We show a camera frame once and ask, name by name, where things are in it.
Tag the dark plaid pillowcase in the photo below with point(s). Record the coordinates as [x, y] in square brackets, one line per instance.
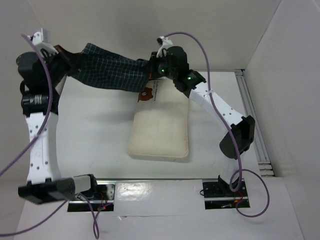
[103, 69]

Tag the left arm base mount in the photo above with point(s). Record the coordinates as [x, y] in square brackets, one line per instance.
[101, 201]

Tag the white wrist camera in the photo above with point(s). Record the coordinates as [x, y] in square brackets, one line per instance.
[164, 43]
[41, 41]

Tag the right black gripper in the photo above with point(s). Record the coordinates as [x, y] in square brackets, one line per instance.
[152, 64]

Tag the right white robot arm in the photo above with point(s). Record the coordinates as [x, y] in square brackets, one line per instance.
[239, 128]

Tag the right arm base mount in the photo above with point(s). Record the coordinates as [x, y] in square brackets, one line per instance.
[217, 195]

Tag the cream bear pillow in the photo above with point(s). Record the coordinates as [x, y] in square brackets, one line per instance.
[160, 124]

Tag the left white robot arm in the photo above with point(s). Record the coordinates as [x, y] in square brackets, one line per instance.
[40, 99]

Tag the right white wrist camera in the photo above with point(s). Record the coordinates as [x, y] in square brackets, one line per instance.
[164, 43]

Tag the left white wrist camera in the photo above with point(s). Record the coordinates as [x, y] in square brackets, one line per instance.
[41, 41]

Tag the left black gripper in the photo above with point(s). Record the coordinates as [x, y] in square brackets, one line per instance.
[72, 60]

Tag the aluminium rail frame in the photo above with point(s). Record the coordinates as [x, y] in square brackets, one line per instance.
[263, 159]

